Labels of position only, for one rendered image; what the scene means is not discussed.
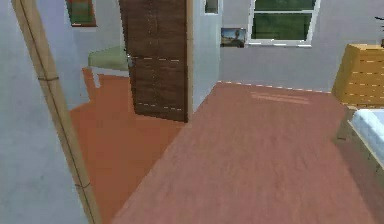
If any white framed window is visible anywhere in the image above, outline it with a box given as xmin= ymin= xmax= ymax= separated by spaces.
xmin=247 ymin=0 xmax=322 ymax=48

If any small white framed picture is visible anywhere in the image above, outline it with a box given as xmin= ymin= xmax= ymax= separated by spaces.
xmin=203 ymin=0 xmax=220 ymax=15

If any small framed landscape picture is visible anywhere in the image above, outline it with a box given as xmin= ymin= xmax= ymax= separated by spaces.
xmin=220 ymin=27 xmax=248 ymax=49

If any dark brown room door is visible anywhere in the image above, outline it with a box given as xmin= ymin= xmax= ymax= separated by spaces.
xmin=118 ymin=0 xmax=189 ymax=123

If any yellow wooden chest of drawers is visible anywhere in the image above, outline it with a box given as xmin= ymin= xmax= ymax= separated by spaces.
xmin=331 ymin=43 xmax=384 ymax=108

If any bed with white mattress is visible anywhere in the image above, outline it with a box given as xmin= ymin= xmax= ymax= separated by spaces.
xmin=333 ymin=105 xmax=384 ymax=188

